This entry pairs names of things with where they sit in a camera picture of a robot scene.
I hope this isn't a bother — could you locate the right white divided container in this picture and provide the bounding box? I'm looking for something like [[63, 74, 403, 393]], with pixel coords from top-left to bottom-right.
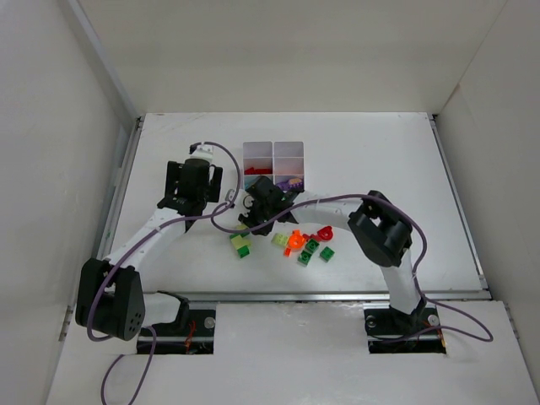
[[273, 141, 305, 184]]

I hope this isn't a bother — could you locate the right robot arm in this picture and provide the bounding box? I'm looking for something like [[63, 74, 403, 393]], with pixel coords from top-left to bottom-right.
[[239, 176, 424, 335]]

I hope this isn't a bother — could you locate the aluminium rail front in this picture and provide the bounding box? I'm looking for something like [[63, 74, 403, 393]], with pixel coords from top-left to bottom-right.
[[179, 289, 492, 303]]

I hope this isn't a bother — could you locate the red round lego piece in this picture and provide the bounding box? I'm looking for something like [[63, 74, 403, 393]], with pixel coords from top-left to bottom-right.
[[316, 225, 334, 241]]

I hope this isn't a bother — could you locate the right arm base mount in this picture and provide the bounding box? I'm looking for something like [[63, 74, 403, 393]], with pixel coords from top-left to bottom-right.
[[364, 305, 446, 354]]

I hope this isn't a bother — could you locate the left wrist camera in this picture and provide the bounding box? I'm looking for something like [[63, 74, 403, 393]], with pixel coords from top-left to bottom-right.
[[189, 143, 213, 164]]

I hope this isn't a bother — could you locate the green lego brick right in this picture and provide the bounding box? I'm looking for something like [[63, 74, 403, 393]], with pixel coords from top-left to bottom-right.
[[319, 246, 335, 262]]

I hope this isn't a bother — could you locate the orange round lego piece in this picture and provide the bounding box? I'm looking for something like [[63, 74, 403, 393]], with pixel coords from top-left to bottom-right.
[[287, 229, 305, 250]]

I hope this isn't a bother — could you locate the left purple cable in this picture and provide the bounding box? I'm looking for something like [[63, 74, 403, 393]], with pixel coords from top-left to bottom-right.
[[86, 141, 244, 404]]

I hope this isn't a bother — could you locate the green lego brick lower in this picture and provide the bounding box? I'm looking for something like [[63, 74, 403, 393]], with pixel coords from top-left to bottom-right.
[[297, 250, 312, 267]]

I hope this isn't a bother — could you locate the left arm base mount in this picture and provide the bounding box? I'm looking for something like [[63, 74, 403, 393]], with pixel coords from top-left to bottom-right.
[[143, 305, 216, 355]]

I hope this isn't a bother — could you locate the left white divided container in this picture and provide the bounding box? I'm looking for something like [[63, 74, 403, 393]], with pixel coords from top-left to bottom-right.
[[242, 141, 274, 190]]

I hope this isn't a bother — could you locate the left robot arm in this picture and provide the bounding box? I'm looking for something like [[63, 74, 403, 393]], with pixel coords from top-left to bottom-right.
[[75, 158, 223, 342]]

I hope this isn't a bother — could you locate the lime square lego brick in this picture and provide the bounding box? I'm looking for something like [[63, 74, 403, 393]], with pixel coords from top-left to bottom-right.
[[272, 233, 289, 248]]

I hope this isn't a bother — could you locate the white divided container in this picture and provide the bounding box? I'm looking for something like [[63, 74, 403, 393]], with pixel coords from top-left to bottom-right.
[[273, 141, 305, 184], [242, 141, 274, 190]]

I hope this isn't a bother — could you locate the red rounded lego brick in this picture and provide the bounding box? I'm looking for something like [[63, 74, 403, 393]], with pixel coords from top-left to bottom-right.
[[244, 166, 273, 176]]

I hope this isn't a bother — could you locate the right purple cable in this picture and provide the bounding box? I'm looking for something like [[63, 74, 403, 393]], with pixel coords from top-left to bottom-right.
[[210, 192, 494, 343]]

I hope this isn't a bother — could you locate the purple cable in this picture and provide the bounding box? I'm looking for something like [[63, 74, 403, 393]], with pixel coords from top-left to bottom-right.
[[86, 141, 244, 404], [210, 192, 494, 343]]

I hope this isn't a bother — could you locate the purple curved lego brick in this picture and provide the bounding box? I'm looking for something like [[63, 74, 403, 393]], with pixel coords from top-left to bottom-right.
[[288, 177, 304, 187]]

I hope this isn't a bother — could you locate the green and lime lego cluster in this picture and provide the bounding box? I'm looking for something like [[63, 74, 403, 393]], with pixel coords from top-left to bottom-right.
[[229, 224, 251, 258]]

